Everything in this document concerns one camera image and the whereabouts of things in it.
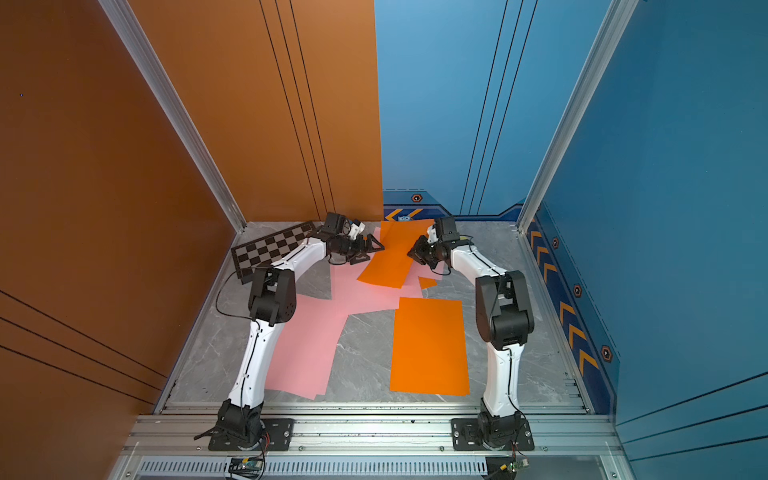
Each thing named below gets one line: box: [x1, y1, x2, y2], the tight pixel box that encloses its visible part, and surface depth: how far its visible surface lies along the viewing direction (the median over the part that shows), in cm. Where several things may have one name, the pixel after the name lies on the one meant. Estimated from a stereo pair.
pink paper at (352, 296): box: [331, 252, 443, 316], surface depth 104 cm
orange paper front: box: [357, 220, 435, 289], surface depth 103 cm
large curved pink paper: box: [264, 277, 374, 400], surface depth 88 cm
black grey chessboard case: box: [231, 221, 317, 285], surface depth 111 cm
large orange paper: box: [390, 297, 470, 396], surface depth 90 cm
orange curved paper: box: [418, 276, 439, 289], surface depth 105 cm
